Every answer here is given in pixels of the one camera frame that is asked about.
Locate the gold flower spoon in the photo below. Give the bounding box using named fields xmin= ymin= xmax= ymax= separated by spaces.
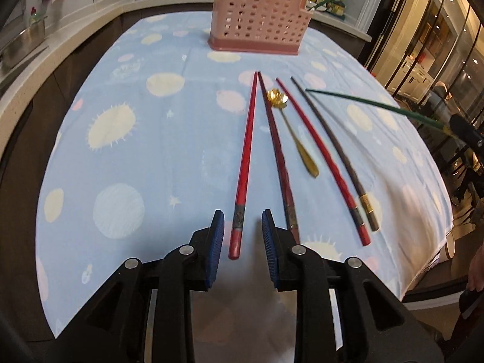
xmin=267 ymin=88 xmax=319 ymax=179

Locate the steel pot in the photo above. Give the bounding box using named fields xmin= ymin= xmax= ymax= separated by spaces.
xmin=1 ymin=17 xmax=45 ymax=69

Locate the blue dotted tablecloth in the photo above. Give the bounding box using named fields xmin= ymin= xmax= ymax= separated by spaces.
xmin=36 ymin=12 xmax=453 ymax=334

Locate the right human hand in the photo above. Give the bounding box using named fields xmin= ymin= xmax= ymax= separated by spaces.
xmin=466 ymin=244 xmax=484 ymax=292

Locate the brown chopstick gold band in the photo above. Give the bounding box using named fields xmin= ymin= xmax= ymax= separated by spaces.
xmin=290 ymin=76 xmax=380 ymax=231

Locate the bright red chopstick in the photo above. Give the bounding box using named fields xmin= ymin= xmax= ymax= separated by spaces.
xmin=276 ymin=78 xmax=371 ymax=246

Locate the red chopstick black band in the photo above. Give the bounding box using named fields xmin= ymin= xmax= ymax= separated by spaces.
xmin=228 ymin=73 xmax=258 ymax=260

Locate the pink perforated utensil holder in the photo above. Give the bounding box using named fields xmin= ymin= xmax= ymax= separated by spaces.
xmin=208 ymin=0 xmax=312 ymax=55

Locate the dark red twisted chopstick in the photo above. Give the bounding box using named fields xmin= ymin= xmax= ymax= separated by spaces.
xmin=257 ymin=71 xmax=300 ymax=244

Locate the green dish soap bottle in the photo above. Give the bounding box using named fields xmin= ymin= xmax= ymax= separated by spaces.
xmin=29 ymin=7 xmax=39 ymax=25

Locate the green condiment jar set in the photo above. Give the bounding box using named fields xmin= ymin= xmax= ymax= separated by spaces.
xmin=326 ymin=0 xmax=346 ymax=19

